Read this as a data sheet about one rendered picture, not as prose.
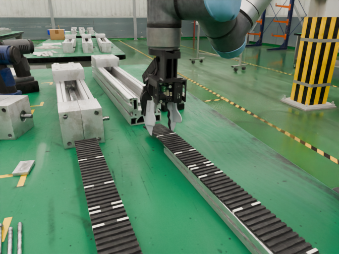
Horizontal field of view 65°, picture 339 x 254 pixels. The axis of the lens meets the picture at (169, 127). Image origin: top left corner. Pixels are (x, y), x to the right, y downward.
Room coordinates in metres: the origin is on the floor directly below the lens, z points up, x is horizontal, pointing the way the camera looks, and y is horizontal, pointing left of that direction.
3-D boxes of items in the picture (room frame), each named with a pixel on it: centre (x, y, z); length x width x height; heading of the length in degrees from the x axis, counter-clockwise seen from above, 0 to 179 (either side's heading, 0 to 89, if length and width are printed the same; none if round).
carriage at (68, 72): (1.06, 0.40, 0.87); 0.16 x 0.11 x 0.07; 23
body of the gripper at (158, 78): (0.61, 0.01, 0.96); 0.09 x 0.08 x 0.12; 22
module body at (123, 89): (1.14, 0.23, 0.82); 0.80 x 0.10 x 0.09; 23
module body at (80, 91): (1.06, 0.40, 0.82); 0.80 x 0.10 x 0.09; 23
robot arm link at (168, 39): (0.62, 0.01, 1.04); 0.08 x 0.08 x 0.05
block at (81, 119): (0.66, 0.22, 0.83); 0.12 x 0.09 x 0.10; 113
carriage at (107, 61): (1.37, 0.32, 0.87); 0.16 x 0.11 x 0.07; 23
